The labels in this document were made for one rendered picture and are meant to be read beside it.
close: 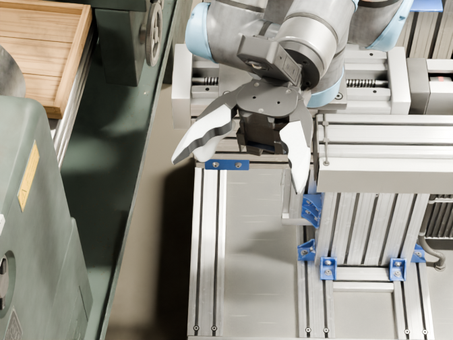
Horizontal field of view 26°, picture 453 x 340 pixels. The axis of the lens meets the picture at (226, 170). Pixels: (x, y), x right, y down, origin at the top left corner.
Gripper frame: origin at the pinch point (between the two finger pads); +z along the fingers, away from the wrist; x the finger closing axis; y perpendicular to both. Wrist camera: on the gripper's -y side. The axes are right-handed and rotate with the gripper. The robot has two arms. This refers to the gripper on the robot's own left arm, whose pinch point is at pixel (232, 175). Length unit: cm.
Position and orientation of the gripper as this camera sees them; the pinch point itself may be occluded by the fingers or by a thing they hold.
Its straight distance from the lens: 107.6
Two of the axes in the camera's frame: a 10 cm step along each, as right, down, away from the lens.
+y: 1.3, 6.3, 7.7
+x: -9.2, -2.2, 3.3
